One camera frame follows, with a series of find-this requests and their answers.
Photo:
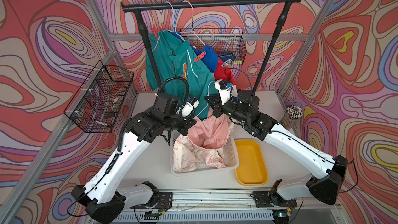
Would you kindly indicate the black wire basket back wall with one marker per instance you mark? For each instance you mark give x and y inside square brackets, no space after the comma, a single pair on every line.
[228,43]

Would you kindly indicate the blue red white jacket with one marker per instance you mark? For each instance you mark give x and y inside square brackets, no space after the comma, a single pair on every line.
[213,63]

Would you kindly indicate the black wire basket wall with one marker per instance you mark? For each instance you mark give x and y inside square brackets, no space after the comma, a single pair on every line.
[96,106]
[228,43]

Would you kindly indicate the blue hanger of green jacket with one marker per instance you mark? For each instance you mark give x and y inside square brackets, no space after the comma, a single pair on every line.
[174,30]

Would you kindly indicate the black wire basket left wall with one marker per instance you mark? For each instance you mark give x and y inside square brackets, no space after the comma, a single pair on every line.
[96,106]

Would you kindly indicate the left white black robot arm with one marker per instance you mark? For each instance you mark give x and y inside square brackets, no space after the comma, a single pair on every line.
[173,110]

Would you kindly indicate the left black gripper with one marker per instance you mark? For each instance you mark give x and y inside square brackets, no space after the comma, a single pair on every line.
[188,123]

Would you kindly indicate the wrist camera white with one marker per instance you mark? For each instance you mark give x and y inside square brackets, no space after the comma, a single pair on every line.
[224,87]
[190,106]

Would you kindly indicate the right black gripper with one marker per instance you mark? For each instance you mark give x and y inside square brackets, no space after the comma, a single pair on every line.
[216,101]

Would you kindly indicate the black clothes rack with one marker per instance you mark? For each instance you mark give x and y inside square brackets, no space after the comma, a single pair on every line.
[137,9]

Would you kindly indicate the white grey clothespin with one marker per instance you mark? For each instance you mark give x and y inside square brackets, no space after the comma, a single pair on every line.
[226,63]

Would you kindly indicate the cup of coloured pencils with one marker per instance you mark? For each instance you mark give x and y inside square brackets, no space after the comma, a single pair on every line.
[292,114]

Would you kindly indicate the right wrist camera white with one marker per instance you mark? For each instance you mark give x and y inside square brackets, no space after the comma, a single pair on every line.
[224,87]

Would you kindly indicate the white perforated plastic basket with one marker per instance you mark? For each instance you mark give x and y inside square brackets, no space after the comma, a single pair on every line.
[230,161]

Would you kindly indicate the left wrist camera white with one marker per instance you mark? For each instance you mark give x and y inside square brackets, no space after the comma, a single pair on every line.
[190,106]

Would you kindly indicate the green jacket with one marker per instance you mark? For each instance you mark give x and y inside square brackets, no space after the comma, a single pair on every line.
[176,58]

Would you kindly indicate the pink printed jacket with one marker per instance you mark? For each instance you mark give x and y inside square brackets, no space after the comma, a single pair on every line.
[204,143]

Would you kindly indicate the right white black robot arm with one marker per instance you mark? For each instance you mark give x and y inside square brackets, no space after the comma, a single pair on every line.
[326,173]

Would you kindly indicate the yellow plastic tray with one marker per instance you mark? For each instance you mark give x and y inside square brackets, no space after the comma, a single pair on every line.
[252,170]

